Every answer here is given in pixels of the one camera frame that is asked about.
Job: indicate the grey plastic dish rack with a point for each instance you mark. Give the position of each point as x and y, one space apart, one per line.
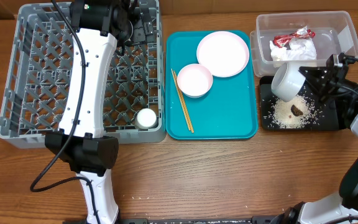
39 72

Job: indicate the wooden chopstick left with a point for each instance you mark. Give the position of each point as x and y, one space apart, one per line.
181 102

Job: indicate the red snack wrapper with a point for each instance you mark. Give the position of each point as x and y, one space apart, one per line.
302 33

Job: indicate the black food waste tray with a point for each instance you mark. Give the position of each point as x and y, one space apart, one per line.
330 123

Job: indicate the teal plastic serving tray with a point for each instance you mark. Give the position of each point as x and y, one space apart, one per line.
227 111

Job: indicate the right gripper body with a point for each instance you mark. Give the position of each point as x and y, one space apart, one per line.
332 85

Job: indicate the pink bowl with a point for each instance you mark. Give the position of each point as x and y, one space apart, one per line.
194 80

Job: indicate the large pink round plate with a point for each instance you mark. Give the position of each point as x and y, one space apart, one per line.
223 53

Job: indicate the grey bowl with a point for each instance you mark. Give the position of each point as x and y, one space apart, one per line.
287 81

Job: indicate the clear plastic waste bin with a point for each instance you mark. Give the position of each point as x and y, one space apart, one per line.
334 34

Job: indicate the white plastic cup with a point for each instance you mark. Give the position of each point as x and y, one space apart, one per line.
145 119

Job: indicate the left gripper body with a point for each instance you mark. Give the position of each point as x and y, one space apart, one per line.
138 32

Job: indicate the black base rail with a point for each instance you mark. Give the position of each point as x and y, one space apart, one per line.
263 219

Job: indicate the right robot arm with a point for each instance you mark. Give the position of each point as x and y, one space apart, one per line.
341 206

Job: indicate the wooden chopstick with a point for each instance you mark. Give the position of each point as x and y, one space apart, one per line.
181 102

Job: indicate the white rice pile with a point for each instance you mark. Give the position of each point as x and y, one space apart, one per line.
276 114

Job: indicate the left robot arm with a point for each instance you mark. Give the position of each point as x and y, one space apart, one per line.
80 139

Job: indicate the brown food scrap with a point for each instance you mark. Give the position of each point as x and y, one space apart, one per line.
295 111

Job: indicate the white paper napkin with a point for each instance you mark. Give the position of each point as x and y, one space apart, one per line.
299 49

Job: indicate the wooden chopstick right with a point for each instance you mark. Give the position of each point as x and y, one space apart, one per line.
183 102

